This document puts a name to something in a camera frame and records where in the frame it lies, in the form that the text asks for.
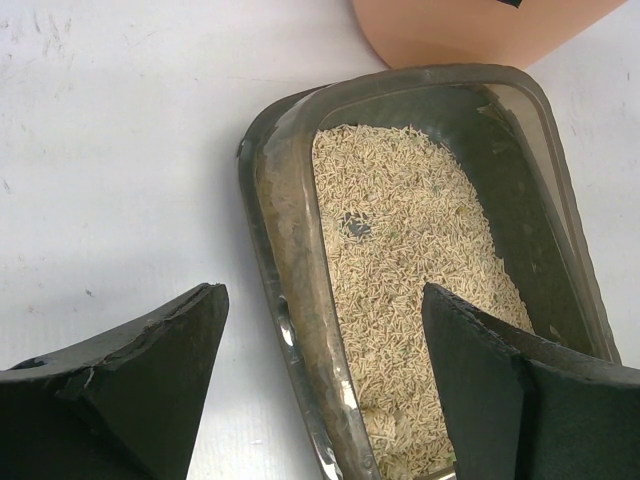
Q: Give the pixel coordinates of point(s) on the dark grey litter box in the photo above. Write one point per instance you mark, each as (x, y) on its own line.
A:
(498, 123)

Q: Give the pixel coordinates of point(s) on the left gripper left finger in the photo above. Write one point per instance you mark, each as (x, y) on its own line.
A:
(124, 404)

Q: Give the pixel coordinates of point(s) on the cat litter granules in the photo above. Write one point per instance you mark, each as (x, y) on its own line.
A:
(398, 212)

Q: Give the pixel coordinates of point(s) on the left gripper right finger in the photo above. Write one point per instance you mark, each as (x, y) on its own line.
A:
(517, 406)

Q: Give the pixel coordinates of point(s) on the orange trash bin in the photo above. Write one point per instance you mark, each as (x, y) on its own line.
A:
(408, 33)

